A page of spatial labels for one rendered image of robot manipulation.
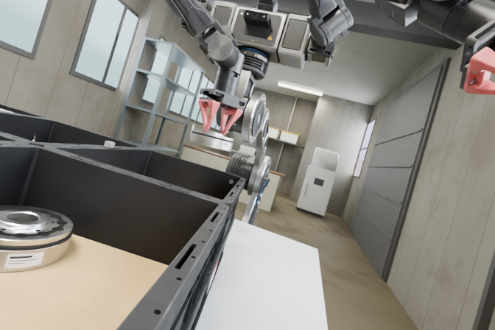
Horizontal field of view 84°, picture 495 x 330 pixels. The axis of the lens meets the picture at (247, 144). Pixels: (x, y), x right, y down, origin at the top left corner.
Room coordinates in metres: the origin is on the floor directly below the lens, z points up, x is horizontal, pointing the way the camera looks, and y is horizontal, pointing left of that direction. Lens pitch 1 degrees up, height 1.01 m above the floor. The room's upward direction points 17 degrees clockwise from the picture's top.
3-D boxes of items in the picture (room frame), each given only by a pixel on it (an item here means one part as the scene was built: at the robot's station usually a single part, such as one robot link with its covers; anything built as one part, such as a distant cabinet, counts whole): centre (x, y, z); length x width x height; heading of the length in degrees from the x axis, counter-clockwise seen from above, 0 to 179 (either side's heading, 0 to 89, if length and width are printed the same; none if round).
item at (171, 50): (4.08, 1.36, 1.02); 1.06 x 0.47 x 2.04; 167
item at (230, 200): (0.60, 0.14, 0.92); 0.40 x 0.30 x 0.02; 177
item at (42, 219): (0.31, 0.22, 0.86); 0.05 x 0.05 x 0.01
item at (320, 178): (6.48, -1.84, 0.76); 0.74 x 0.63 x 1.52; 166
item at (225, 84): (0.68, 0.09, 1.14); 0.10 x 0.07 x 0.07; 131
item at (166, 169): (0.60, 0.14, 0.87); 0.40 x 0.30 x 0.11; 177
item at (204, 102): (0.68, 0.10, 1.07); 0.07 x 0.07 x 0.09; 41
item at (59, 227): (0.31, 0.22, 0.86); 0.10 x 0.10 x 0.01
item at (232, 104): (0.69, 0.08, 1.07); 0.07 x 0.07 x 0.09; 41
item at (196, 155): (5.73, 0.14, 0.36); 2.10 x 0.68 x 0.72; 77
